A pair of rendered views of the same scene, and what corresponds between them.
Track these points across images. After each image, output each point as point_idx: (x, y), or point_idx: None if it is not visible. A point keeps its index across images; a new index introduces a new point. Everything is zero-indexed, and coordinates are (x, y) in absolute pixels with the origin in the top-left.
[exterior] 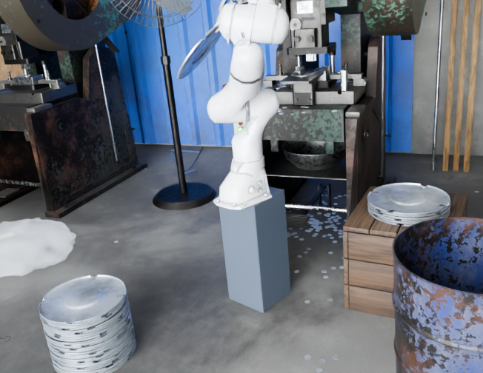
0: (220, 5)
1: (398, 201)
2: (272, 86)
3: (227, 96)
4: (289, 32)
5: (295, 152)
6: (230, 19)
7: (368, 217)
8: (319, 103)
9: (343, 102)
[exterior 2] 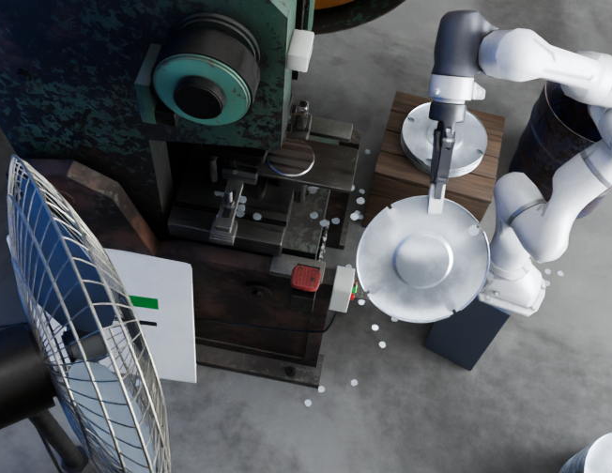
0: (448, 175)
1: (458, 144)
2: (238, 226)
3: (575, 217)
4: (156, 145)
5: None
6: None
7: (467, 177)
8: None
9: (308, 137)
